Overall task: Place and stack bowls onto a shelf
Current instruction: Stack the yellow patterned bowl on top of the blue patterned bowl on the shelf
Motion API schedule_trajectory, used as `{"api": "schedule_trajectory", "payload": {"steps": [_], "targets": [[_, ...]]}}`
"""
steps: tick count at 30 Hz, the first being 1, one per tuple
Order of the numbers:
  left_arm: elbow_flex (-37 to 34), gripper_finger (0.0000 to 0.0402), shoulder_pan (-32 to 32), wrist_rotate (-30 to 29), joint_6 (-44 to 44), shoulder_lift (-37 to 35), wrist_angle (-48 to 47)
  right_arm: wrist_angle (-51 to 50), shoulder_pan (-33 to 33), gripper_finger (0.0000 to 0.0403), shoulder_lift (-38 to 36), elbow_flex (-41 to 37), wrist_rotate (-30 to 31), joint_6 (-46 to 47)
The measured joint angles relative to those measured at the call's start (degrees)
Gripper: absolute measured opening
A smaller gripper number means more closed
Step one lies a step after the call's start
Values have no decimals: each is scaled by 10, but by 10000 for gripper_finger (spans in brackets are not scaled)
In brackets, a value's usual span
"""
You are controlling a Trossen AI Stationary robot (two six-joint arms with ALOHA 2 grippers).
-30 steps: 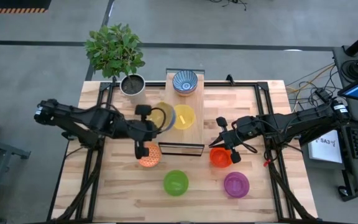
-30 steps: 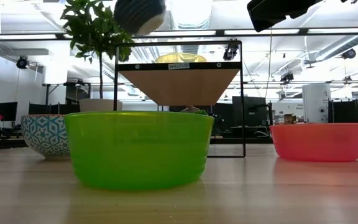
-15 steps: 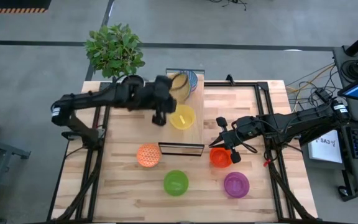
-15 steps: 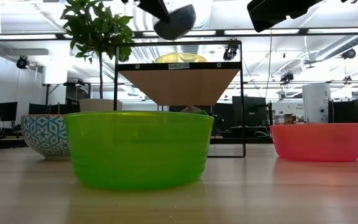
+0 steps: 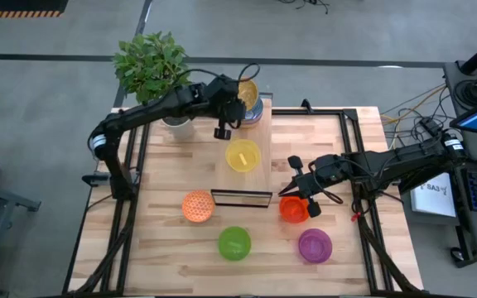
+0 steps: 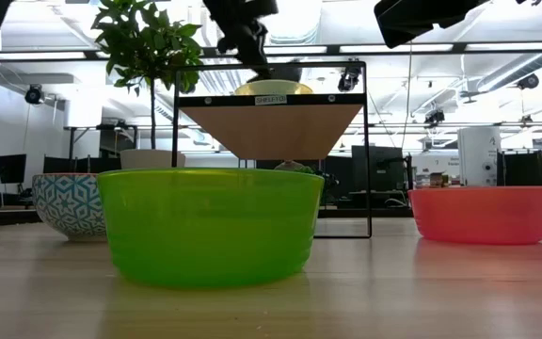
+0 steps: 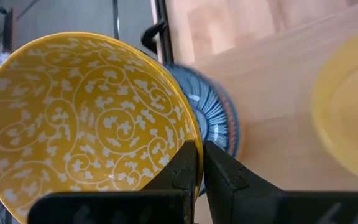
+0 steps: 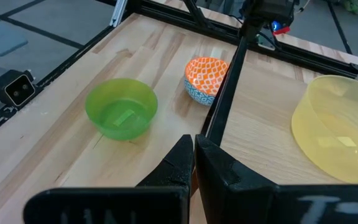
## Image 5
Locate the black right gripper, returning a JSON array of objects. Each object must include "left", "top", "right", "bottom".
[{"left": 277, "top": 153, "right": 351, "bottom": 219}]

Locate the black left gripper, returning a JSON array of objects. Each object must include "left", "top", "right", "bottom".
[{"left": 211, "top": 73, "right": 248, "bottom": 141}]

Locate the blue white striped bowl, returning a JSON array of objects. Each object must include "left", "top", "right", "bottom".
[{"left": 240, "top": 99, "right": 264, "bottom": 129}]

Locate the gold patterned bowl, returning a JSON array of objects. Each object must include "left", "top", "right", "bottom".
[{"left": 237, "top": 77, "right": 260, "bottom": 112}]

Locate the orange plastic bowl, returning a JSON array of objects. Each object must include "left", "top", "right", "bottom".
[{"left": 278, "top": 195, "right": 311, "bottom": 224}]

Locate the yellow plastic bowl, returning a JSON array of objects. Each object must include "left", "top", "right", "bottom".
[{"left": 224, "top": 138, "right": 262, "bottom": 174}]

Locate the purple plastic bowl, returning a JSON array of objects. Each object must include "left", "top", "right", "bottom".
[{"left": 297, "top": 228, "right": 334, "bottom": 264}]

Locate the orange patterned bowl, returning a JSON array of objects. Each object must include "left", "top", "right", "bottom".
[{"left": 181, "top": 190, "right": 216, "bottom": 224}]

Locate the white plant pot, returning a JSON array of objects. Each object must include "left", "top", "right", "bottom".
[{"left": 161, "top": 115, "right": 196, "bottom": 141}]

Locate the green plastic bowl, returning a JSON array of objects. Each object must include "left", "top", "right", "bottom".
[{"left": 217, "top": 225, "right": 253, "bottom": 262}]

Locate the green leafy plant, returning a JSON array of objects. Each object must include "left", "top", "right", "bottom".
[{"left": 112, "top": 31, "right": 195, "bottom": 104}]

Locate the black power strip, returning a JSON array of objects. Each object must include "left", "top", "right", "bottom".
[{"left": 419, "top": 117, "right": 445, "bottom": 137}]

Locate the black mat with hazard stripes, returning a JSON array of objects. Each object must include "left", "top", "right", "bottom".
[{"left": 0, "top": 0, "right": 70, "bottom": 18}]

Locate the wooden shelf with black frame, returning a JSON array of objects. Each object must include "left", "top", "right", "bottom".
[{"left": 211, "top": 93, "right": 274, "bottom": 209}]

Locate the yellow floor cable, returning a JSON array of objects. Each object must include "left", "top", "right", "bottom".
[{"left": 381, "top": 84, "right": 449, "bottom": 150}]

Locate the black metal table frame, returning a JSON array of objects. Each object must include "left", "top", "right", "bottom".
[{"left": 62, "top": 106, "right": 420, "bottom": 297}]

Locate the coiled black cable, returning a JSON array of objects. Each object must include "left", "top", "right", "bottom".
[{"left": 453, "top": 78, "right": 477, "bottom": 109}]

